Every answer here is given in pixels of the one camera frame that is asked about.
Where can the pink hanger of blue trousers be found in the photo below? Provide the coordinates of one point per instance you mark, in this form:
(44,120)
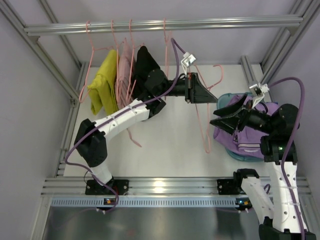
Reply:
(167,38)

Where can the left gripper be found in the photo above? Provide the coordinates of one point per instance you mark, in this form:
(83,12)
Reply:
(188,87)

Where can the grey slotted cable duct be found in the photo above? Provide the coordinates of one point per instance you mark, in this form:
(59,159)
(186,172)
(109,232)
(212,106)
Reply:
(151,202)

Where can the yellow trousers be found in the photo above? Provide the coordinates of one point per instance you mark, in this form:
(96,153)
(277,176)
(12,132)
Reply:
(102,89)

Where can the black trousers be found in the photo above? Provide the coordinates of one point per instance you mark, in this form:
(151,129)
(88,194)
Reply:
(145,63)

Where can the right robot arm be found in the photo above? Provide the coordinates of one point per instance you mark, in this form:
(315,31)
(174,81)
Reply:
(279,215)

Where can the teal plastic bin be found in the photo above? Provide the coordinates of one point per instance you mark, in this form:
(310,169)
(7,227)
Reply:
(222,102)

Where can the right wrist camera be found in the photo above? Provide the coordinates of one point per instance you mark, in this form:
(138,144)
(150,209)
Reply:
(258,92)

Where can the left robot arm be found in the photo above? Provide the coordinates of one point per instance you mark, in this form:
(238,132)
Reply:
(92,136)

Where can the purple trousers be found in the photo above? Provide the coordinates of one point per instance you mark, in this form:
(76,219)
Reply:
(245,140)

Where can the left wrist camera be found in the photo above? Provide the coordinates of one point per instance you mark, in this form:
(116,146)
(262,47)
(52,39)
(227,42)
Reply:
(187,60)

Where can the pink trousers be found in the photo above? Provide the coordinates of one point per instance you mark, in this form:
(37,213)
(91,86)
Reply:
(124,72)

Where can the aluminium hanging rail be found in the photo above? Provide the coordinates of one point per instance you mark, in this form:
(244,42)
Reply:
(266,21)

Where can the pink hanger of yellow trousers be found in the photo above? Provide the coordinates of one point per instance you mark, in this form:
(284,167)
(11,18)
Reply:
(83,96)

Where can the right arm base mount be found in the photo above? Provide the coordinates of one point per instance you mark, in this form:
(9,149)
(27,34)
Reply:
(229,186)

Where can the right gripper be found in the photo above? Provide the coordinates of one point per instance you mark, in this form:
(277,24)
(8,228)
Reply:
(243,116)

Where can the pink hanger of black trousers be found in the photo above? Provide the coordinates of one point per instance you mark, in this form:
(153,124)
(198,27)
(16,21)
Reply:
(133,47)

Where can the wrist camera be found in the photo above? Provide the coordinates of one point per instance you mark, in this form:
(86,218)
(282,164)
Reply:
(258,92)
(187,60)

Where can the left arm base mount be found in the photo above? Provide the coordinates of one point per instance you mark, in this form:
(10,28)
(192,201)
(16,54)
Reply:
(120,186)

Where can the aluminium front rail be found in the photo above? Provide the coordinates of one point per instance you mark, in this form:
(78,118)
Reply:
(138,186)

